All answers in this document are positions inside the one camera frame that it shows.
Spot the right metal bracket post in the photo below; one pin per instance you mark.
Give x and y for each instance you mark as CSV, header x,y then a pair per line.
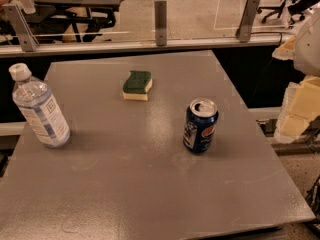
x,y
243,33

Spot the middle metal bracket post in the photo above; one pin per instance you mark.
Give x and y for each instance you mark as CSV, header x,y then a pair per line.
x,y
160,7

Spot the metal bracket post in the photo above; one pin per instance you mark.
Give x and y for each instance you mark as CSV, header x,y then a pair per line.
x,y
160,7
26,39
243,33

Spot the left metal bracket post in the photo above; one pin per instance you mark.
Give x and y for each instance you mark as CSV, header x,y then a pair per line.
x,y
26,39

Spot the blue pepsi can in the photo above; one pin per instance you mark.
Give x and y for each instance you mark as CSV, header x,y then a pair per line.
x,y
201,119

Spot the clear plastic water bottle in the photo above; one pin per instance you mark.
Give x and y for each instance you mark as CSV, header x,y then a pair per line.
x,y
39,107

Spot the black desk in background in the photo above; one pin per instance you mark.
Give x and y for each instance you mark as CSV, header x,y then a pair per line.
x,y
86,18

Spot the metal rail behind table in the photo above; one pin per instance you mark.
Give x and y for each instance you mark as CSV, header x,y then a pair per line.
x,y
108,47

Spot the green and yellow sponge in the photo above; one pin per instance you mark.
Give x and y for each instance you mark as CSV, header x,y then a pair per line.
x,y
137,86

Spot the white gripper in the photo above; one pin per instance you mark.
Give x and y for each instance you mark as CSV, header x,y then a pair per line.
x,y
308,49

